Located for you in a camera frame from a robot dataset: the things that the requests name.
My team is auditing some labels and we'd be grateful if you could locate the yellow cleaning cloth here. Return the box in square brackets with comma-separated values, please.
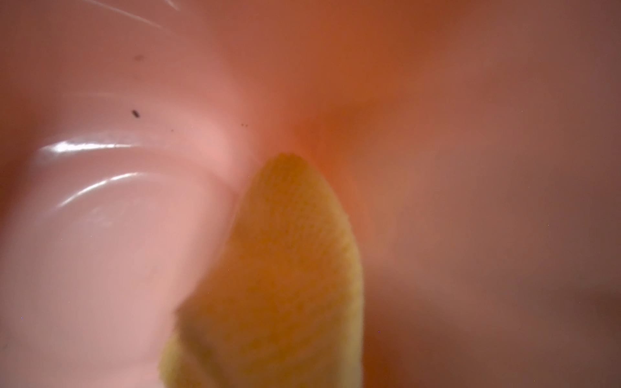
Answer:
[158, 154, 364, 387]

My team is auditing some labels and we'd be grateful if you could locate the pink plastic bucket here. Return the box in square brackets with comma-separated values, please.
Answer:
[1, 1, 620, 387]

